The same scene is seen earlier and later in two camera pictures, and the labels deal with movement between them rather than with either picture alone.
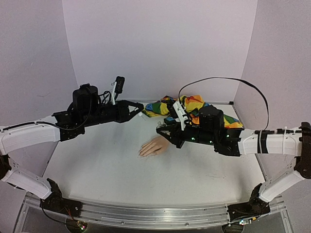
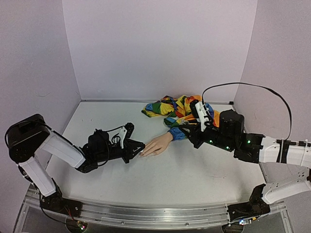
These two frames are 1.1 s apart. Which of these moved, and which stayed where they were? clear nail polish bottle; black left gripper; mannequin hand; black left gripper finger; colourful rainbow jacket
Moved: clear nail polish bottle; black left gripper finger; black left gripper
Stayed: colourful rainbow jacket; mannequin hand
